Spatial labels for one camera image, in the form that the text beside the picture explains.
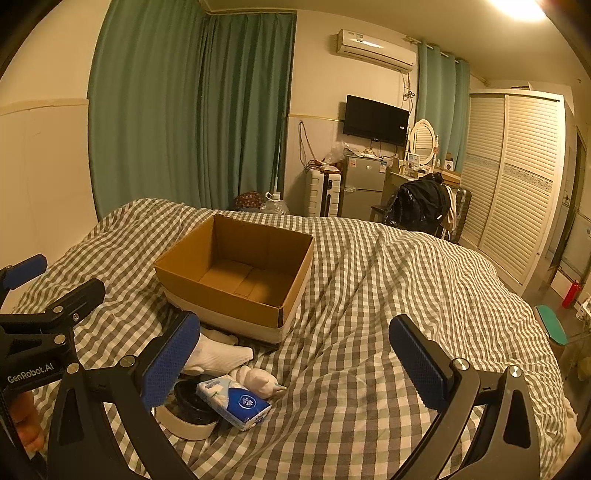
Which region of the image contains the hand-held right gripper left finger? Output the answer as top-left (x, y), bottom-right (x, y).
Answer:
top-left (46, 310), bottom-right (201, 480)

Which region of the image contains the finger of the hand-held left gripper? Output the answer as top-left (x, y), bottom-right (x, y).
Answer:
top-left (0, 255), bottom-right (49, 302)
top-left (43, 278), bottom-right (106, 326)

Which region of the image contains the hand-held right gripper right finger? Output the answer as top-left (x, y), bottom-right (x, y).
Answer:
top-left (389, 315), bottom-right (555, 480)

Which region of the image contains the grey rounded object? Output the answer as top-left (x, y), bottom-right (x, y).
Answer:
top-left (182, 329), bottom-right (255, 376)

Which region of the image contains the blue tissue packet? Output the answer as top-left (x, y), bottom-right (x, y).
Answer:
top-left (196, 375), bottom-right (272, 432)

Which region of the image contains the round white container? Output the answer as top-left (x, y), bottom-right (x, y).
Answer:
top-left (154, 378), bottom-right (222, 440)

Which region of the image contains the brown cardboard box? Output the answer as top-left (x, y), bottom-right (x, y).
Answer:
top-left (153, 213), bottom-right (315, 344)

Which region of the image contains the person's left hand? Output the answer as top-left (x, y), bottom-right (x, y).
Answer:
top-left (10, 391), bottom-right (47, 455)

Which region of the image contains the grey checked blanket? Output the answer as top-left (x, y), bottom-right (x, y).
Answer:
top-left (9, 198), bottom-right (578, 480)

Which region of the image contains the green stool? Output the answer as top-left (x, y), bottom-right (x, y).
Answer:
top-left (534, 305), bottom-right (568, 346)

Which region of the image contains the black jacket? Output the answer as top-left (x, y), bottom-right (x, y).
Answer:
top-left (385, 173), bottom-right (455, 236)

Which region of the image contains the red fire extinguisher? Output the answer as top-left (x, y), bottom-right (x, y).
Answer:
top-left (561, 279), bottom-right (581, 310)

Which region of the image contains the floral bag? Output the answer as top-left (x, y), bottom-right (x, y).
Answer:
top-left (232, 191), bottom-right (266, 213)

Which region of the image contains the wooden dressing table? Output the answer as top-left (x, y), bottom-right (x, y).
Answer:
top-left (385, 166), bottom-right (462, 204)

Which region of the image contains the silver small fridge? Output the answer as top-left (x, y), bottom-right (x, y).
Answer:
top-left (339, 155), bottom-right (389, 219)

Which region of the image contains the clear water jug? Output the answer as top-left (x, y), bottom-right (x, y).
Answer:
top-left (261, 191), bottom-right (291, 216)

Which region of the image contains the white suitcase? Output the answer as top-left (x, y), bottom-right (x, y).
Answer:
top-left (304, 167), bottom-right (343, 217)

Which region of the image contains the green curtain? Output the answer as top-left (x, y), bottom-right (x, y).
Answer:
top-left (198, 13), bottom-right (297, 215)
top-left (88, 0), bottom-right (208, 220)
top-left (414, 42), bottom-right (471, 160)

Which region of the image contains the white slatted wardrobe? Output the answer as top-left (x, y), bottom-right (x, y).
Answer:
top-left (457, 89), bottom-right (578, 298)

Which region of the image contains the white oval mirror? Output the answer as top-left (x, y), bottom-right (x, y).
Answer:
top-left (409, 119), bottom-right (438, 168)

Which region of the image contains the clear plastic bag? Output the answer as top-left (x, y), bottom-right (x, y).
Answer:
top-left (323, 142), bottom-right (352, 167)

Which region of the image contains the thin white pole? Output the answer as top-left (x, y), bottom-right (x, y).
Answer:
top-left (271, 115), bottom-right (284, 195)

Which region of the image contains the white air conditioner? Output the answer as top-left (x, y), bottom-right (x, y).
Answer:
top-left (335, 29), bottom-right (417, 72)

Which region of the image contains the ceiling light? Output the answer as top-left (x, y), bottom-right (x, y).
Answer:
top-left (485, 0), bottom-right (555, 21)

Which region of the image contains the black wall television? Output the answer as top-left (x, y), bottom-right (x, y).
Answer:
top-left (342, 95), bottom-right (410, 145)

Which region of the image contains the wall power cable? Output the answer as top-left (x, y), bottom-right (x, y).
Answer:
top-left (298, 120), bottom-right (315, 168)

